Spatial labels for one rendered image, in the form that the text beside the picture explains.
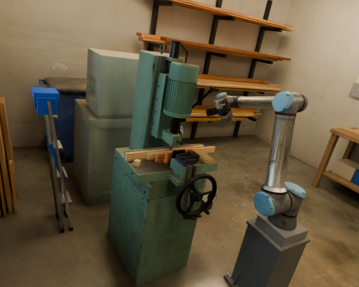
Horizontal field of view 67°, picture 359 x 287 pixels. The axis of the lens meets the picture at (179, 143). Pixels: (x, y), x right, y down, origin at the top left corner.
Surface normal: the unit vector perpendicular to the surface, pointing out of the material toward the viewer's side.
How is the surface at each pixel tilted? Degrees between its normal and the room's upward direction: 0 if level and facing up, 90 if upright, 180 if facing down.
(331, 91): 90
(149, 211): 90
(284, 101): 81
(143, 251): 90
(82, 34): 90
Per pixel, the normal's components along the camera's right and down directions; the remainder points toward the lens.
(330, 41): -0.85, 0.05
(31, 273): 0.17, -0.92
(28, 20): 0.49, 0.40
